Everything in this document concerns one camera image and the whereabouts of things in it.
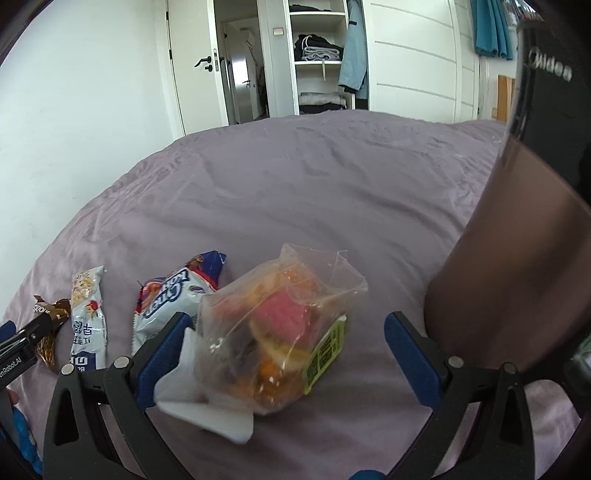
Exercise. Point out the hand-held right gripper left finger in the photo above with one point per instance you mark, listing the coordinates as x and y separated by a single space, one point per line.
164 355

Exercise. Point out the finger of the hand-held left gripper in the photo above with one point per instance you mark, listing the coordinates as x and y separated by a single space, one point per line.
34 326

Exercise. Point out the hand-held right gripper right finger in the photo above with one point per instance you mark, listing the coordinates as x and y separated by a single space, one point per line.
413 360

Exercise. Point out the brown snack packet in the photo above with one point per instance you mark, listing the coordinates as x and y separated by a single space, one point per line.
48 341

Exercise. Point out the clear bag of colourful candies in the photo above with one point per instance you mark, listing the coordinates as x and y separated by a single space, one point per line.
277 332

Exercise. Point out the person's left hand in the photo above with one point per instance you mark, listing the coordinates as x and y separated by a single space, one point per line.
23 438

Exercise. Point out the white blue oat bar packet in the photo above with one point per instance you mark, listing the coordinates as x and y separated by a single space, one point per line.
87 318

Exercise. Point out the white blue biscuit packet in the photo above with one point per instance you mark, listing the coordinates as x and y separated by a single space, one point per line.
171 300

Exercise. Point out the brown black electric jug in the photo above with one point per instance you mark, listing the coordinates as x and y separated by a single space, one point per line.
508 258

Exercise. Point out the white room door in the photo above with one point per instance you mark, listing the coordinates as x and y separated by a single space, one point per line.
194 101

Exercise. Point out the white folded bedding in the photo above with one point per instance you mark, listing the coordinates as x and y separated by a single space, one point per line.
321 102

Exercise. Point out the wooden headboard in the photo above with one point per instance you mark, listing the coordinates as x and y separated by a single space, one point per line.
505 97

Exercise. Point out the white wardrobe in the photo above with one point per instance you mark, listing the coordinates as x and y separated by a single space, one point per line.
415 55

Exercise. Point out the blue grey hanging jacket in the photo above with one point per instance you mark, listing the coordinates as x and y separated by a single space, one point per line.
353 50

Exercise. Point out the stack of dark folded clothes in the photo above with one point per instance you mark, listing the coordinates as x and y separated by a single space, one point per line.
318 48

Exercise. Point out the blue curtain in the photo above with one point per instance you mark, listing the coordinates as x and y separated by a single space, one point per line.
494 27

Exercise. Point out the black folded clothes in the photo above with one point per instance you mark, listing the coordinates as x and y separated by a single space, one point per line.
309 7

